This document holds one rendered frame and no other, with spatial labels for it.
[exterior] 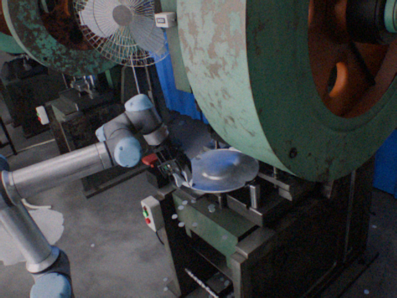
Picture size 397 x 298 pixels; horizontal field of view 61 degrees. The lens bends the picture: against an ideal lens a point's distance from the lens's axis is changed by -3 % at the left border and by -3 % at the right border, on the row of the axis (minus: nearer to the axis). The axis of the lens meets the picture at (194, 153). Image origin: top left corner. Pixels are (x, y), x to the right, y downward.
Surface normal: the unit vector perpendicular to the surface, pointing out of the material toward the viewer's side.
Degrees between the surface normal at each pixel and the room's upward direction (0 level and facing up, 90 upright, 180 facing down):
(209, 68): 94
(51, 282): 8
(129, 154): 90
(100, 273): 0
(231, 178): 0
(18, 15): 90
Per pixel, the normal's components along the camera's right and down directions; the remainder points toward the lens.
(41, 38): 0.59, 0.32
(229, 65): -0.77, 0.47
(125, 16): -0.18, 0.59
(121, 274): -0.15, -0.86
